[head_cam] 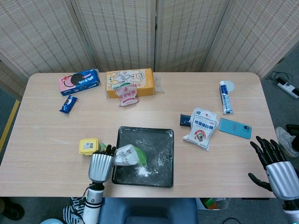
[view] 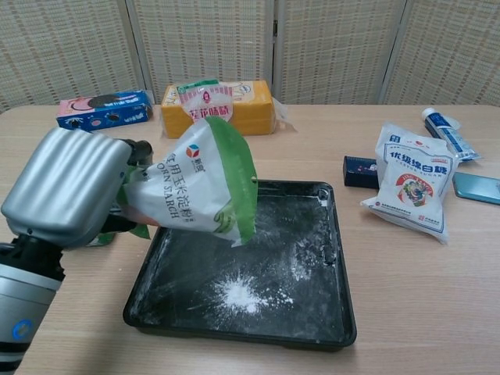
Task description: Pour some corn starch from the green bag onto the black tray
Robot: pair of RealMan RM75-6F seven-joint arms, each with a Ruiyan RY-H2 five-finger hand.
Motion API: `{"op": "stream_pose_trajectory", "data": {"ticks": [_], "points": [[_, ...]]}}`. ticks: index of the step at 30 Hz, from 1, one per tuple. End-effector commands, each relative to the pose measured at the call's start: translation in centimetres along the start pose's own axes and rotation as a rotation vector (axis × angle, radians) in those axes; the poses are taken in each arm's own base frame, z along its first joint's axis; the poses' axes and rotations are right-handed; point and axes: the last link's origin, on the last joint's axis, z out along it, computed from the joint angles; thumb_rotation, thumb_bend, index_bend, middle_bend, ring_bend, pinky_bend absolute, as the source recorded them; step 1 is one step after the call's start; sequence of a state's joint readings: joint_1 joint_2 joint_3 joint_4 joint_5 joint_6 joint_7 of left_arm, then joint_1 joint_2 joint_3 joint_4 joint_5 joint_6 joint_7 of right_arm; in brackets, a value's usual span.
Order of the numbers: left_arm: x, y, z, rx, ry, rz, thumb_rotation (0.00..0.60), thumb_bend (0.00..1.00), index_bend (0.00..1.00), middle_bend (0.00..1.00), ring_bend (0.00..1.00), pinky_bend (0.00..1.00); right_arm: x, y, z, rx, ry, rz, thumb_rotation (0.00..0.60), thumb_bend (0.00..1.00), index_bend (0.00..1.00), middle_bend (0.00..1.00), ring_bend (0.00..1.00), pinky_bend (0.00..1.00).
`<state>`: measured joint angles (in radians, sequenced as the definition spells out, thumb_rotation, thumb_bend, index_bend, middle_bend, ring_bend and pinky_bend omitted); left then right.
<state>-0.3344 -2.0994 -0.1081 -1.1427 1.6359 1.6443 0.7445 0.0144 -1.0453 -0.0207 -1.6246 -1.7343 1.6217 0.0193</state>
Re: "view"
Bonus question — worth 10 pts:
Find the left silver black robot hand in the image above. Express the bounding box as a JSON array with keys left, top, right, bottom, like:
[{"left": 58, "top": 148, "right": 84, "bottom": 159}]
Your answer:
[{"left": 0, "top": 127, "right": 154, "bottom": 251}]

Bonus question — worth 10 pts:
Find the green white corn starch bag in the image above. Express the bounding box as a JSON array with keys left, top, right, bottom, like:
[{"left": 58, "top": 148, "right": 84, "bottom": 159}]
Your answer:
[{"left": 119, "top": 116, "right": 258, "bottom": 248}]

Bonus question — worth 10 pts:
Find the red white small packet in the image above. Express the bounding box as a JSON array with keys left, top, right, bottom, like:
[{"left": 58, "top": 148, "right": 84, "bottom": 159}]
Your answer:
[{"left": 174, "top": 77, "right": 235, "bottom": 132}]

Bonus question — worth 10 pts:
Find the black baking tray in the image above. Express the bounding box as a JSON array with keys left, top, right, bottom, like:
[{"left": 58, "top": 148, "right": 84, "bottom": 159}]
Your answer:
[{"left": 123, "top": 179, "right": 358, "bottom": 352}]

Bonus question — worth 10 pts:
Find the white sugar bag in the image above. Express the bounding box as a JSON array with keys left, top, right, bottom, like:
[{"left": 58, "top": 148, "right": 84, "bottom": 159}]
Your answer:
[{"left": 359, "top": 121, "right": 460, "bottom": 245}]

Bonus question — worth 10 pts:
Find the green tub with yellow lid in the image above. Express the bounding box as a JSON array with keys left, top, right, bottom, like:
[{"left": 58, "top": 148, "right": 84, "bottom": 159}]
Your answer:
[{"left": 86, "top": 230, "right": 117, "bottom": 248}]

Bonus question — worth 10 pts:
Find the blue pink cookie box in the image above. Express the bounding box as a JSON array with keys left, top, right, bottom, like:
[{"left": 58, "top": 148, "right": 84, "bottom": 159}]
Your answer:
[{"left": 55, "top": 90, "right": 154, "bottom": 130}]

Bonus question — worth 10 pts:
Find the beige woven folding screen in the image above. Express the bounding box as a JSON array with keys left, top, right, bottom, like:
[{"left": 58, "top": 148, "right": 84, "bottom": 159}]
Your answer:
[{"left": 0, "top": 0, "right": 500, "bottom": 114}]

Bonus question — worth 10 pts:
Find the yellow tissue pack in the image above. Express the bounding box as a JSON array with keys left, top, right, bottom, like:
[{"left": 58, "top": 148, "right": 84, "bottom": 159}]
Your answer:
[{"left": 160, "top": 80, "right": 298, "bottom": 140}]

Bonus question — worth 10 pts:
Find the dark blue small box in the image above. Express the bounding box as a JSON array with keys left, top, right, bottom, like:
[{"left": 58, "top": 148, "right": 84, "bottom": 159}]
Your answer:
[{"left": 343, "top": 155, "right": 380, "bottom": 191}]

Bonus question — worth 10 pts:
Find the blue white toothpaste tube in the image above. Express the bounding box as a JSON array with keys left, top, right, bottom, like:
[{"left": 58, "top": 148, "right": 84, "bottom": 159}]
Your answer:
[{"left": 420, "top": 107, "right": 482, "bottom": 163}]

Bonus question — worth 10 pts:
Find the teal smartphone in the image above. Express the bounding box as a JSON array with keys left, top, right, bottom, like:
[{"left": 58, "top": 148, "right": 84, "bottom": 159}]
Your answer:
[{"left": 452, "top": 171, "right": 500, "bottom": 206}]

